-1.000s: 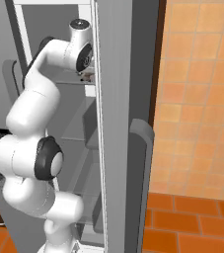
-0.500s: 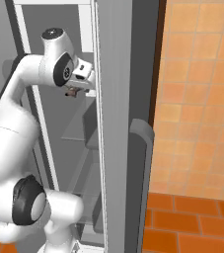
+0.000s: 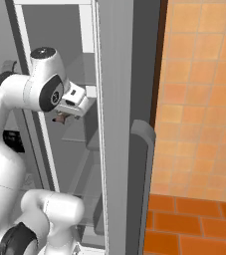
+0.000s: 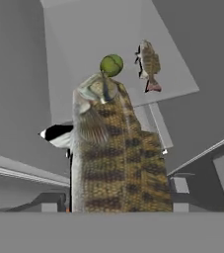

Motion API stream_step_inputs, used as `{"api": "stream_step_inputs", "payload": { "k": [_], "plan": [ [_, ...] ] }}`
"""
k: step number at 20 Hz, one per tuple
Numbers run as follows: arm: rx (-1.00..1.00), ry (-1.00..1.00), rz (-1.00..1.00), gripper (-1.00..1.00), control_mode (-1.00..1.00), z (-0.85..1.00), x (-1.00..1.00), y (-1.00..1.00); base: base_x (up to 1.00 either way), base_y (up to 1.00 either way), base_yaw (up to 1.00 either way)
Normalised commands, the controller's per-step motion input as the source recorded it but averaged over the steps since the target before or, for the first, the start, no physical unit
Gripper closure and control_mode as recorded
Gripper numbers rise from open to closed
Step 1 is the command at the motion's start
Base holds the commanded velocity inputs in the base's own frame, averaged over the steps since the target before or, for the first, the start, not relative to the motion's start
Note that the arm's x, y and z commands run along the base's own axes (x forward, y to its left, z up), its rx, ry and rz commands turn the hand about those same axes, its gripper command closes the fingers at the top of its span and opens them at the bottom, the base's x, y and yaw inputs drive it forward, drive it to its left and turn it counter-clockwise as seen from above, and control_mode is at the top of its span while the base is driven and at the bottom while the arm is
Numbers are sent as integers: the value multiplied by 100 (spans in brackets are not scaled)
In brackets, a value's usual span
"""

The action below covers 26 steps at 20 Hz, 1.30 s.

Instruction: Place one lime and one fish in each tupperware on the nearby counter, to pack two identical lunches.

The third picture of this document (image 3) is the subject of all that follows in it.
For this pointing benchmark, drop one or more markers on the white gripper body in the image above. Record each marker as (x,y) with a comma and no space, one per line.
(78,108)

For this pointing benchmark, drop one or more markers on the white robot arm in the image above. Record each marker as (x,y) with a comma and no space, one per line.
(5,172)

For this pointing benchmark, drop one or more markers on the small brown fish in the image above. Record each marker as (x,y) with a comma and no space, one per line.
(60,118)

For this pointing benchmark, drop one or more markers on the grey fridge door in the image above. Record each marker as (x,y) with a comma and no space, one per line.
(117,66)

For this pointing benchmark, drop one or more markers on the grey fridge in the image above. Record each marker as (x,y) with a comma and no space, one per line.
(68,40)

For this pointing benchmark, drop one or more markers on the dark brown cabinet panel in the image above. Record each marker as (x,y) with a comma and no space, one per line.
(159,59)

